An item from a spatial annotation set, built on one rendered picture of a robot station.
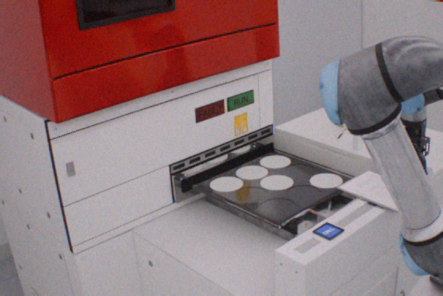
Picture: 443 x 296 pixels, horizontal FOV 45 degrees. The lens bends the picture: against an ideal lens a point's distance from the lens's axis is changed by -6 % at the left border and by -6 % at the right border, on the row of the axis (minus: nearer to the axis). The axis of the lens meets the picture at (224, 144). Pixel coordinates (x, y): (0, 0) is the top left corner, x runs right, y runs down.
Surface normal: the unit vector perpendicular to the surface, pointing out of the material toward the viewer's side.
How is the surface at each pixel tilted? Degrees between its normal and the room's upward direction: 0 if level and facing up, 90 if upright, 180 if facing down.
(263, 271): 0
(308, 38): 90
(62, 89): 90
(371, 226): 90
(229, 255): 0
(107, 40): 90
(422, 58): 60
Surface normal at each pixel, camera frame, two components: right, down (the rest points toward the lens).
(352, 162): -0.74, 0.29
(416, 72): 0.13, 0.25
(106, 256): 0.67, 0.25
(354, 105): -0.35, 0.58
